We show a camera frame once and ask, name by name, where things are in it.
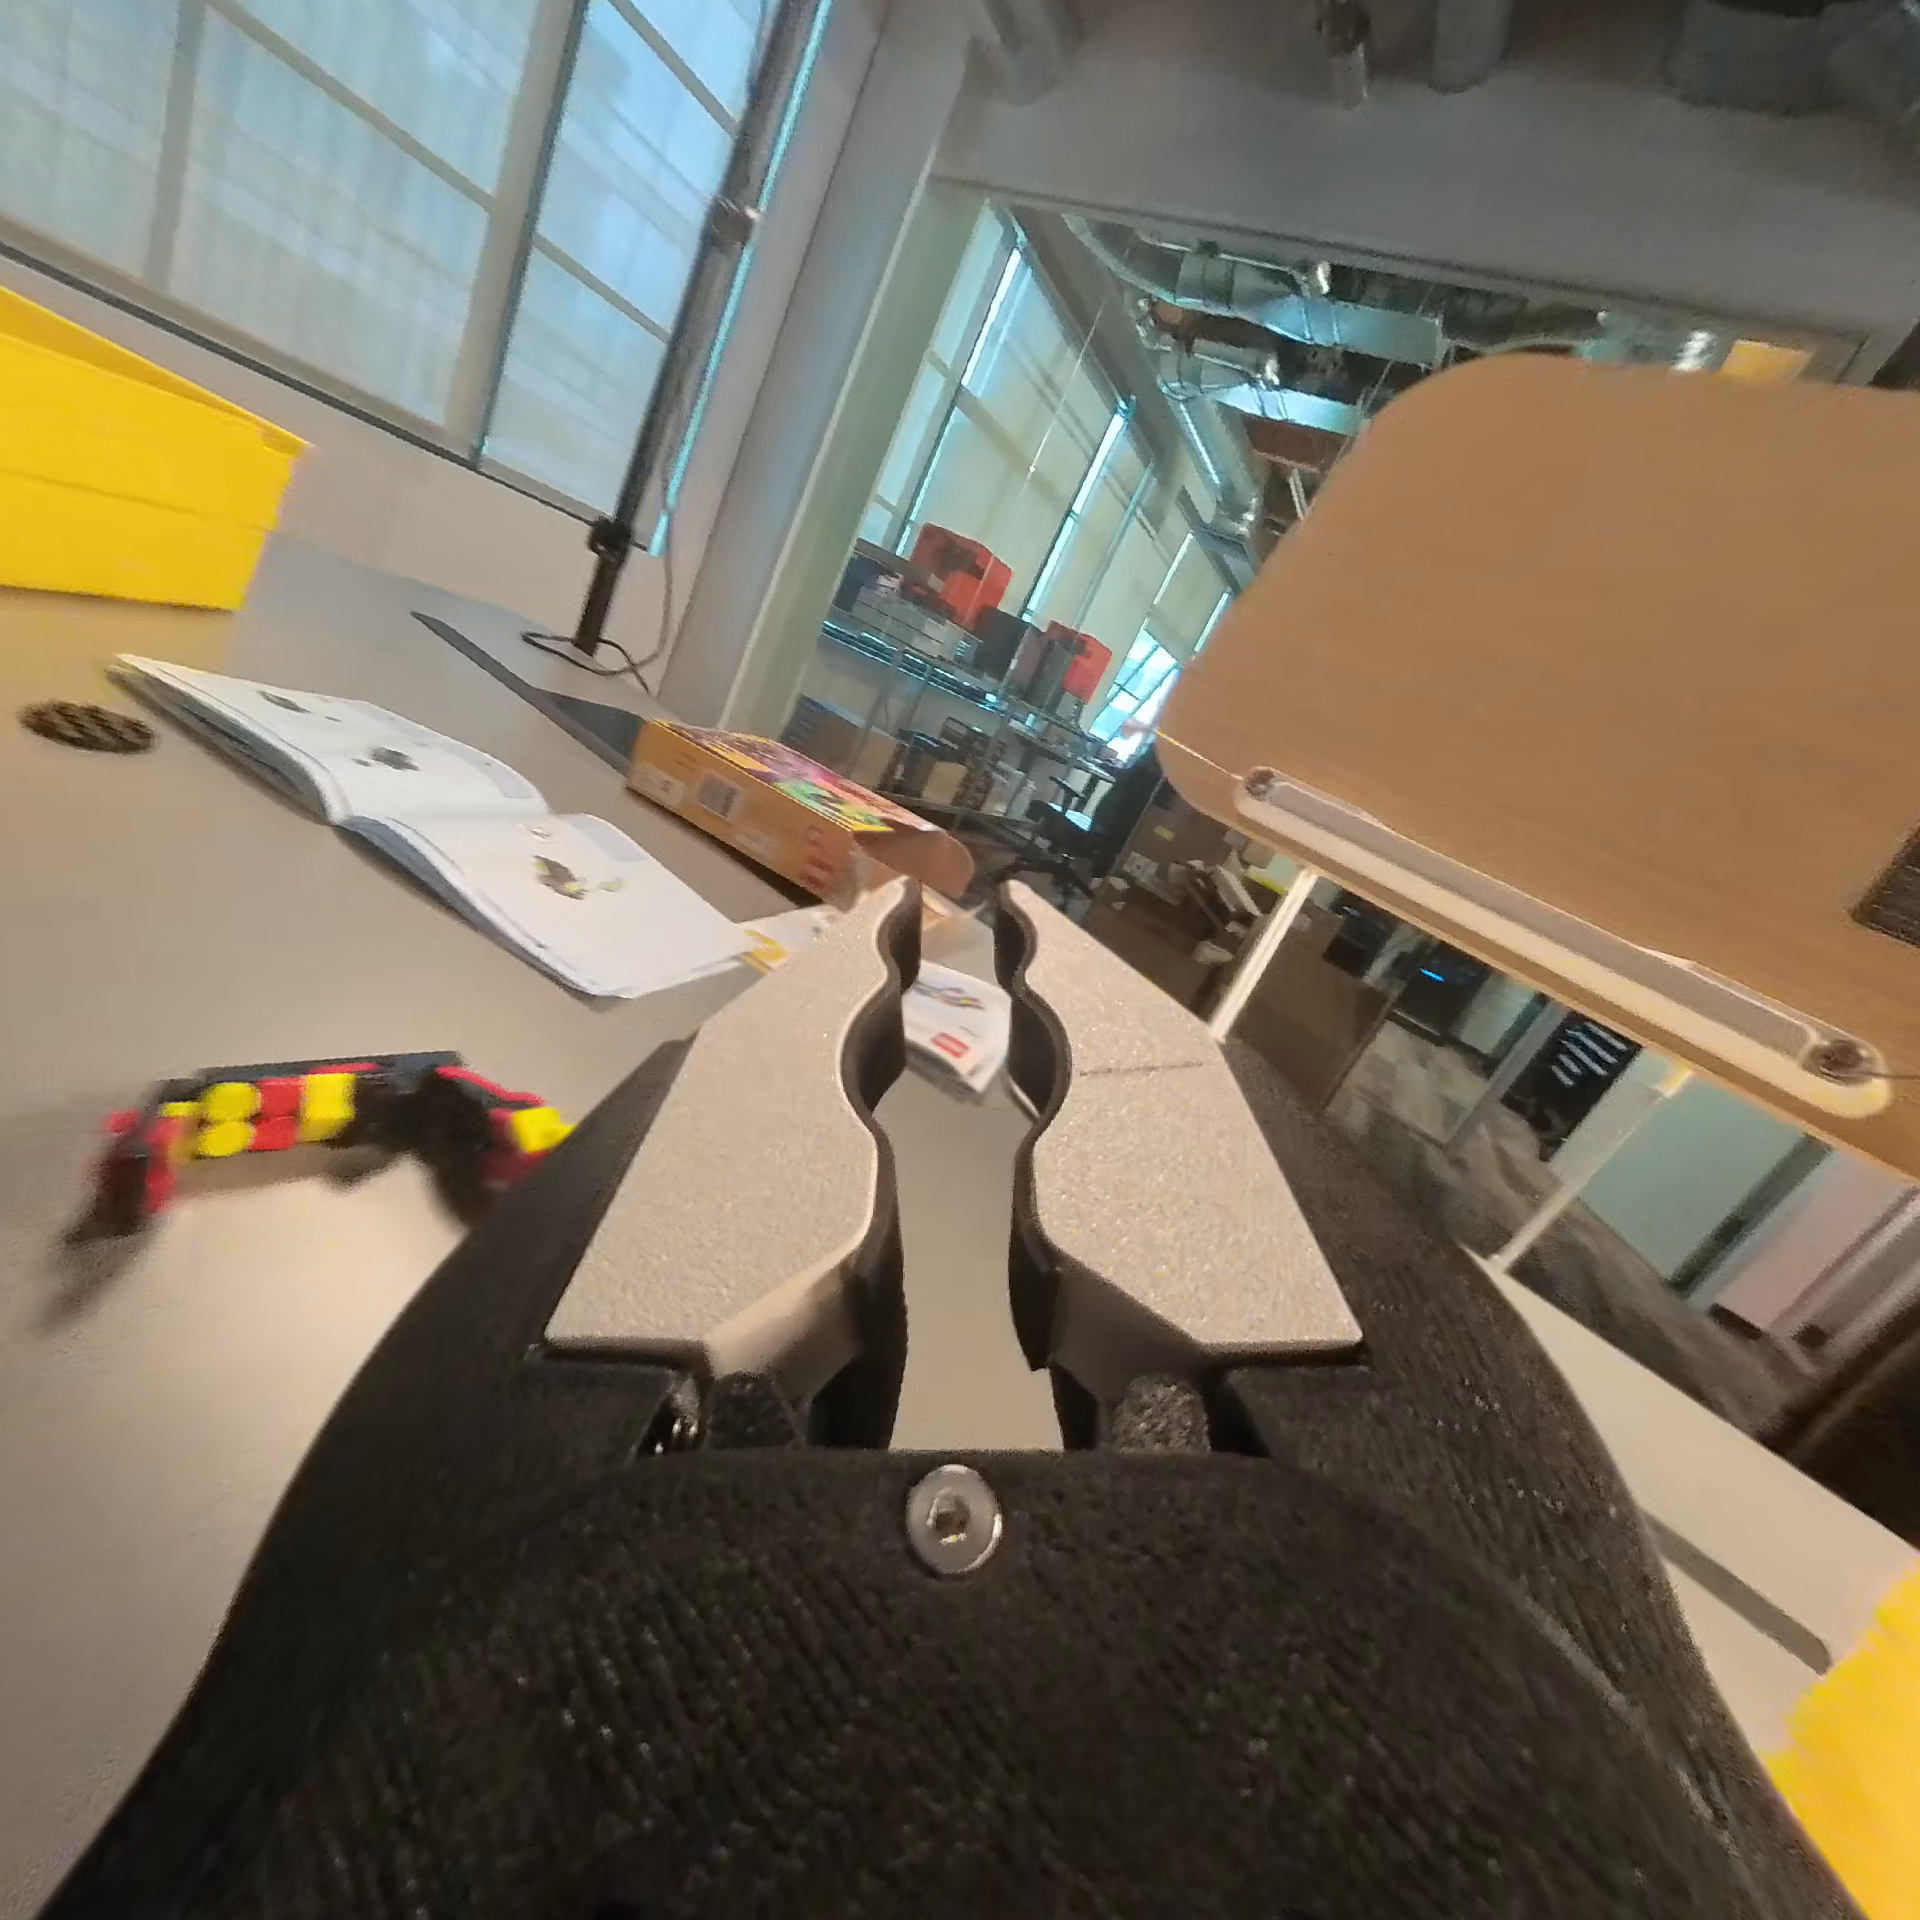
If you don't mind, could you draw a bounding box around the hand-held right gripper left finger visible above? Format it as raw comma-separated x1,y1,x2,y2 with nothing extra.
546,878,921,1449

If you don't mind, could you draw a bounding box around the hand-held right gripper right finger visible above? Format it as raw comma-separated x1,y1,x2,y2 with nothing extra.
992,878,1369,1449

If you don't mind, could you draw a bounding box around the yellow plastic bin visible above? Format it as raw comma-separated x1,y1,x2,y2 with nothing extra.
0,284,312,610
1766,1567,1920,1920

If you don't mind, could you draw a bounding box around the red yellow lego figure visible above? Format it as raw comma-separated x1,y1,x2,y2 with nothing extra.
61,1049,574,1244

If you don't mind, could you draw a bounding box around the black round lego plate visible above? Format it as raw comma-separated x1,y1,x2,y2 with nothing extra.
22,700,158,757

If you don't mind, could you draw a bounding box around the colourful cover booklet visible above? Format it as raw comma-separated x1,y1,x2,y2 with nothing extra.
739,900,1014,1101

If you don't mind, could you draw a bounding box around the black office chair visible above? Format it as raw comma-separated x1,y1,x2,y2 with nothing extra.
990,751,1163,904

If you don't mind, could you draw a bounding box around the orange cardboard box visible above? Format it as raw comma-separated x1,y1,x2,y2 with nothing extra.
624,719,976,904

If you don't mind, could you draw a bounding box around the open instruction booklet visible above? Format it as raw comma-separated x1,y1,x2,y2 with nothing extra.
112,653,757,1000

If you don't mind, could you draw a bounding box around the wooden head desk lamp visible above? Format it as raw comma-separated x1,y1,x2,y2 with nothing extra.
1157,353,1920,1270

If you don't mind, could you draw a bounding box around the large grid window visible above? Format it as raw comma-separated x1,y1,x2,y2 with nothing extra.
0,0,819,511

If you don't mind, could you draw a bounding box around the dark grey stand base plate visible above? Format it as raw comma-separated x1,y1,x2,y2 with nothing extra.
412,608,722,773

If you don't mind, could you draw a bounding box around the metal wire shelf rack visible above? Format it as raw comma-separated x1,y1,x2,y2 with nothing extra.
816,517,1157,840

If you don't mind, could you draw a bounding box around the black cable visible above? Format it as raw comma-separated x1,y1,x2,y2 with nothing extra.
522,511,669,676

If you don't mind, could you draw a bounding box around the black camera boom pole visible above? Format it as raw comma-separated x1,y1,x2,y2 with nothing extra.
578,197,749,653

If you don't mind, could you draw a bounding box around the silver spiral ventilation duct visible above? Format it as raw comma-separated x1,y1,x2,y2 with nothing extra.
1048,209,1440,558

